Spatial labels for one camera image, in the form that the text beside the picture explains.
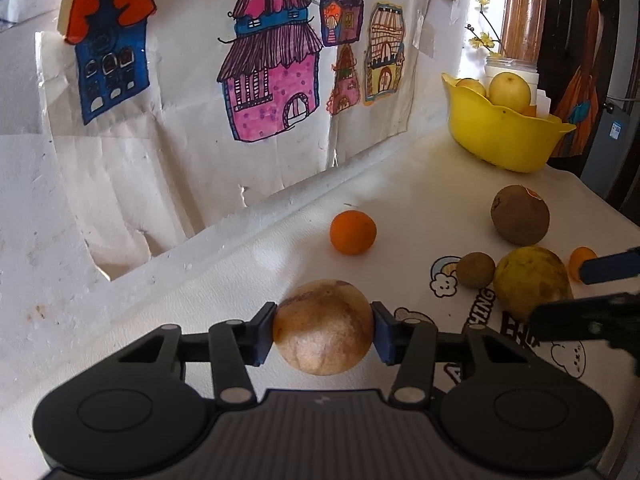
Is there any grey appliance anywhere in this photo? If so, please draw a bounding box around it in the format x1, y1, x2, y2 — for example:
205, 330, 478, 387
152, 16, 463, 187
580, 100, 640, 211

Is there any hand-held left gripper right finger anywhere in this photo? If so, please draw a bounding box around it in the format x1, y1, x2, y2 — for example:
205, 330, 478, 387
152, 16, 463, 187
371, 301, 538, 407

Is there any small yellow pear in bowl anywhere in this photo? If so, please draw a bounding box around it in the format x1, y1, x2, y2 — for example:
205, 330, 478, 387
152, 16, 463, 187
456, 77, 487, 97

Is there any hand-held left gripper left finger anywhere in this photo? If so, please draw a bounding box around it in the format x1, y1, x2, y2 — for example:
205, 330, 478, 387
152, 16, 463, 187
117, 301, 278, 406

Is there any small brown kiwi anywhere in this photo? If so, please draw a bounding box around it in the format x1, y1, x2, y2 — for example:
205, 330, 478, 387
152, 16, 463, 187
456, 252, 496, 289

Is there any wooden door frame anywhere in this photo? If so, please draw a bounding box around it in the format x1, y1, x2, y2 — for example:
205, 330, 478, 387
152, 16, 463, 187
500, 0, 551, 61

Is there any large brown kiwi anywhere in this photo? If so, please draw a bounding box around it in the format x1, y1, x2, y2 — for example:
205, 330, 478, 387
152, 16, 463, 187
490, 185, 551, 247

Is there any small orange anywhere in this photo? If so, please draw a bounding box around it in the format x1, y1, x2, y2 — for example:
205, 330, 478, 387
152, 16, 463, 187
330, 210, 377, 256
569, 246, 598, 283

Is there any dark figure painting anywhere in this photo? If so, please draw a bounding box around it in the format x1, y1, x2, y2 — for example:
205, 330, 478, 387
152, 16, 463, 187
550, 0, 621, 158

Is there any large yellow pear in bowl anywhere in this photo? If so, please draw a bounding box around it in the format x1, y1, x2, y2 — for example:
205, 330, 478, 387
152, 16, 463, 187
488, 72, 532, 113

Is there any yellow flower sprig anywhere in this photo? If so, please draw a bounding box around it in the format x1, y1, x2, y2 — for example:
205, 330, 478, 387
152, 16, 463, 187
465, 0, 503, 58

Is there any brown-speckled yellow pear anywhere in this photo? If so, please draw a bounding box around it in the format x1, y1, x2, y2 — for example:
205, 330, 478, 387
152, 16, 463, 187
493, 246, 574, 323

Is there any brown round melon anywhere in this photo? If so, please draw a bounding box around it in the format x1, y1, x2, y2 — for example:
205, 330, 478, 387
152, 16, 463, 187
272, 279, 375, 376

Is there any colourful houses drawing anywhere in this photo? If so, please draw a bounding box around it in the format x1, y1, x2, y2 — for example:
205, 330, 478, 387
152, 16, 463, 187
57, 0, 463, 171

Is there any white printed table mat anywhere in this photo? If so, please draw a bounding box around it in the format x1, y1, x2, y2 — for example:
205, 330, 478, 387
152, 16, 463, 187
0, 127, 633, 461

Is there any yellow plastic bowl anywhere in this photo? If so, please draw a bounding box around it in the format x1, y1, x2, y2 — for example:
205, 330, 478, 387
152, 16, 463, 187
441, 72, 577, 173

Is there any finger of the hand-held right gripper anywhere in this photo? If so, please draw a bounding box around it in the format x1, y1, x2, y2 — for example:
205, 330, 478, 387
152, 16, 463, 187
579, 247, 640, 285
530, 292, 640, 348

